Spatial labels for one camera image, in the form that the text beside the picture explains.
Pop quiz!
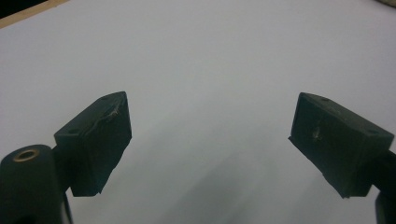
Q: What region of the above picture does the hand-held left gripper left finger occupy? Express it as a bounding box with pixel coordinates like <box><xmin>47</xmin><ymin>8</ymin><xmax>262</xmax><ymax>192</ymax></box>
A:
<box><xmin>53</xmin><ymin>91</ymin><xmax>133</xmax><ymax>198</ymax></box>

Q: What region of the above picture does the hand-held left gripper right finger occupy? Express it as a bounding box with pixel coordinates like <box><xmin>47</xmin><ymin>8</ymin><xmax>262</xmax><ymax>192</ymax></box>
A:
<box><xmin>288</xmin><ymin>91</ymin><xmax>395</xmax><ymax>199</ymax></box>

